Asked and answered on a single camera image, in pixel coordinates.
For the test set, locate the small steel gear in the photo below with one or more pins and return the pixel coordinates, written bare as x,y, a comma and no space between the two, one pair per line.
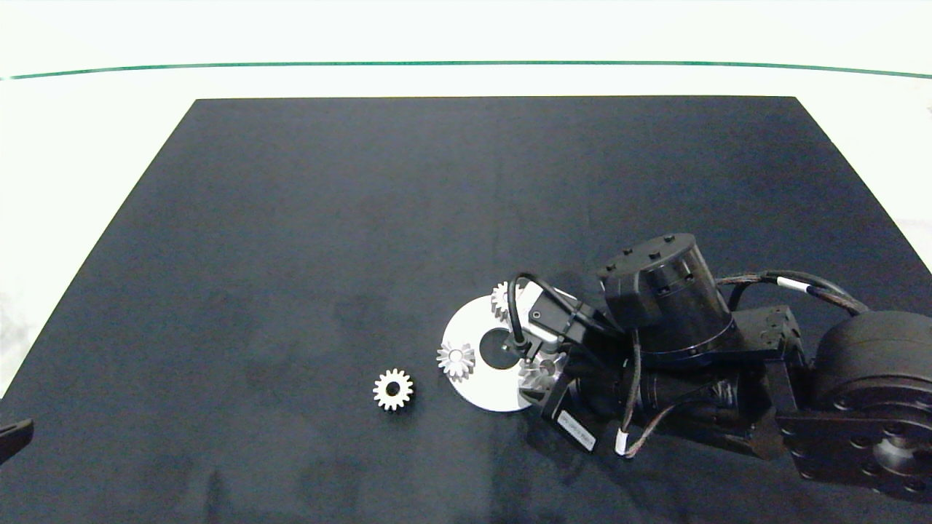
499,304
385,382
448,364

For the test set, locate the boxy wrist camera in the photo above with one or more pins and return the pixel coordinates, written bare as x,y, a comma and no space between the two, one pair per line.
557,316

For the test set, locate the dark rectangular mat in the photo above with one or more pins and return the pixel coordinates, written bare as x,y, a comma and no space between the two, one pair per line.
291,255

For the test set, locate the round white plate with pins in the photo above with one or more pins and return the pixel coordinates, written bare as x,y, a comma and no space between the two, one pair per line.
466,327

